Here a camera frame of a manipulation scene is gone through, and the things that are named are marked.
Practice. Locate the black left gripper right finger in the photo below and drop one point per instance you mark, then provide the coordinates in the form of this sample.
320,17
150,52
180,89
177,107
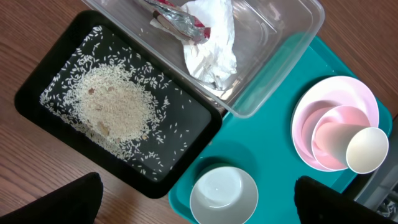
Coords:
318,204

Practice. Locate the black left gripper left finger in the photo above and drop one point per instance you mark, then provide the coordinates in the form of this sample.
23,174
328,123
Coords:
77,202

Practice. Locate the white paper cup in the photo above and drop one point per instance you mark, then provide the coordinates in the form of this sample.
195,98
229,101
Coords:
362,149

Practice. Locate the grey bowl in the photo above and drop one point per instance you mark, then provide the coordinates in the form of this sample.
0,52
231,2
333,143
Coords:
224,194

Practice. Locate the pile of rice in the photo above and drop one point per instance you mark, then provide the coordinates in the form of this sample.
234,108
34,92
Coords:
121,102

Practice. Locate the white napkin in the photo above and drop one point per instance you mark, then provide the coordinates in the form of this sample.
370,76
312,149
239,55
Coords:
212,62

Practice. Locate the red foil wrapper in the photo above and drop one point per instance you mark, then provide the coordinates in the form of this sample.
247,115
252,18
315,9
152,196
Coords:
170,18

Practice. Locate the teal plastic tray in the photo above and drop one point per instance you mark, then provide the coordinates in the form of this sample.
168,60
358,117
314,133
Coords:
262,145

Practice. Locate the pink small bowl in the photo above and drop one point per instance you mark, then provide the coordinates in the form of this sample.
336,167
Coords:
339,114

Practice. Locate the pink plate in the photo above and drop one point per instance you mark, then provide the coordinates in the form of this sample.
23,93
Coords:
320,98

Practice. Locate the black rectangular tray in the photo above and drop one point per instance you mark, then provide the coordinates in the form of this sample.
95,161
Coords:
190,124

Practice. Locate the clear plastic bin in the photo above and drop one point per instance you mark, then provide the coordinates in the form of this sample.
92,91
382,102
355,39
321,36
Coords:
270,38

